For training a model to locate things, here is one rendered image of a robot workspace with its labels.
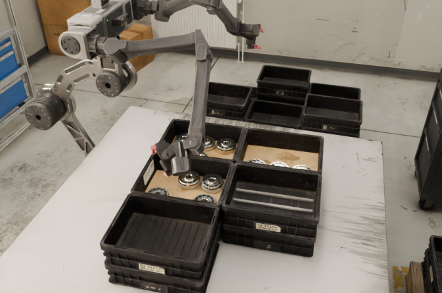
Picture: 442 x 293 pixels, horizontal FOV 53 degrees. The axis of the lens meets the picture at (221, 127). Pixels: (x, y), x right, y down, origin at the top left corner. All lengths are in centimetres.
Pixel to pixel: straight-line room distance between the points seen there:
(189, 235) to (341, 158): 105
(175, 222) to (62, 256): 51
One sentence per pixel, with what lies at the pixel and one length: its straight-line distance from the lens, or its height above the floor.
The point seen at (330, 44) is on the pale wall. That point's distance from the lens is 501.
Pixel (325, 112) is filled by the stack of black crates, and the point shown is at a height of 49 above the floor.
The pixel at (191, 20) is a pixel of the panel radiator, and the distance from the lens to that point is 509.
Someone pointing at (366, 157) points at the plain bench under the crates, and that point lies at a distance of 259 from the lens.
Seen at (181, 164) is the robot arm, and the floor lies 118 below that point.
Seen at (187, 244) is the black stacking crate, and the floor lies 83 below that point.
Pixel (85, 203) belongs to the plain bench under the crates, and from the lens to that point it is 230.
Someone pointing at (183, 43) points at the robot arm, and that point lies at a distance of 184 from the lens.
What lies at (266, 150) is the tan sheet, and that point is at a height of 83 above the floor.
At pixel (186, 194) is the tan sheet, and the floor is 83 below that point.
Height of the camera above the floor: 221
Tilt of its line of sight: 34 degrees down
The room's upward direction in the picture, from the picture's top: straight up
